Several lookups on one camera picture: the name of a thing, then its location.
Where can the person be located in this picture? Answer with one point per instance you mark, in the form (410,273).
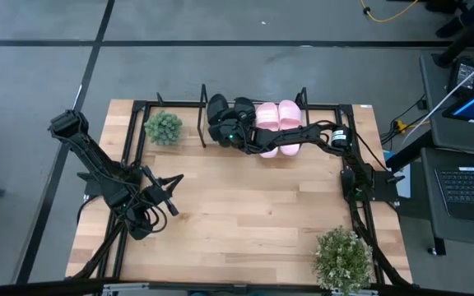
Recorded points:
(449,28)

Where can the black rubber slide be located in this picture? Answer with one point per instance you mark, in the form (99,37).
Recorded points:
(245,109)
(217,107)

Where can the laptop with black keyboard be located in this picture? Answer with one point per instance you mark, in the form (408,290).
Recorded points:
(471,189)

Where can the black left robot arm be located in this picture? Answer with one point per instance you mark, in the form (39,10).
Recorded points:
(93,156)

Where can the bushy pale potted plant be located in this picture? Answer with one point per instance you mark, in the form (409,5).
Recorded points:
(342,259)

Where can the black metal table frame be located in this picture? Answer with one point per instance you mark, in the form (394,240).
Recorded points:
(132,131)

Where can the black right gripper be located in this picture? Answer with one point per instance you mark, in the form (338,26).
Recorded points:
(229,133)

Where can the wooden shelf black metal frame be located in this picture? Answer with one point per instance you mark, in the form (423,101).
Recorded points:
(202,119)

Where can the black front crossbar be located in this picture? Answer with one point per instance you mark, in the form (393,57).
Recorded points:
(35,288)

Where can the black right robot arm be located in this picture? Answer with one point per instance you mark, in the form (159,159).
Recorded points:
(286,137)

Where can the black diagonal stand leg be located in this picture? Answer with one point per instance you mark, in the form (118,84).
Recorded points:
(467,37)

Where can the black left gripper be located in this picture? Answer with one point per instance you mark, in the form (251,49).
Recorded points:
(156,193)

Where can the pink rubber slide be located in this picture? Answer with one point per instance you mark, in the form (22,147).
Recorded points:
(266,117)
(289,115)

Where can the black power adapter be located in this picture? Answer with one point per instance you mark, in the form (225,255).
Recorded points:
(463,74)

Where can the small green potted plant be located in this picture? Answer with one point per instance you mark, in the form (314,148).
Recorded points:
(164,128)

